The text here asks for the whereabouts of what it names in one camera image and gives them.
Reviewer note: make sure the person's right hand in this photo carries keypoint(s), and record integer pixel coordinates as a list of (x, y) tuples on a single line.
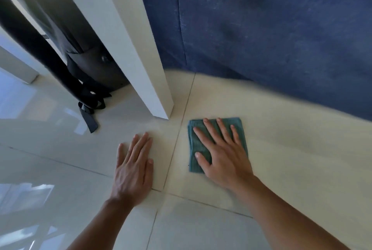
[(228, 162)]

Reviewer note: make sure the person's left hand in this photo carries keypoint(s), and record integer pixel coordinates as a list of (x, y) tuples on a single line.
[(132, 177)]

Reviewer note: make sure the person's right little finger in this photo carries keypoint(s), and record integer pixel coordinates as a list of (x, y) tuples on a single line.
[(236, 135)]

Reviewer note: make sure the person's left thumb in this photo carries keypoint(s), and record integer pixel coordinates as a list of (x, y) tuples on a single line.
[(150, 172)]

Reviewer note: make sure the person's left little finger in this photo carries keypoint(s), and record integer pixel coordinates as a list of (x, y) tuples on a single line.
[(120, 156)]

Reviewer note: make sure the person's right middle finger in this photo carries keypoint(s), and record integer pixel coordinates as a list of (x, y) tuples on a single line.
[(213, 131)]

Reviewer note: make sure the person's left middle finger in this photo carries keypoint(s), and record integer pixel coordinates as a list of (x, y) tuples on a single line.
[(141, 145)]

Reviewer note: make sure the person's right thumb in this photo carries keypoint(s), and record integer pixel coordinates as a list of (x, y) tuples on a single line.
[(202, 162)]

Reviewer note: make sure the green cleaning cloth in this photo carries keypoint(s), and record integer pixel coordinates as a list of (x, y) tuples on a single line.
[(195, 145)]

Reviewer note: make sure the person's left forearm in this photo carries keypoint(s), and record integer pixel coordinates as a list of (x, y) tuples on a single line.
[(101, 226)]

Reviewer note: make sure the person's right forearm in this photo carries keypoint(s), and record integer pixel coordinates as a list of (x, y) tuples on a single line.
[(279, 217)]

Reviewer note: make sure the white table leg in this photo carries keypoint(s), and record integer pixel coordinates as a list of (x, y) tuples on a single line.
[(130, 40)]

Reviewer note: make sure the blue fabric sofa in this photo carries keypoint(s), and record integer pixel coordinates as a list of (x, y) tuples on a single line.
[(261, 31)]

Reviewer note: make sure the black backpack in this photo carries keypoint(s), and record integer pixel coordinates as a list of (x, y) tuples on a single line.
[(72, 40)]

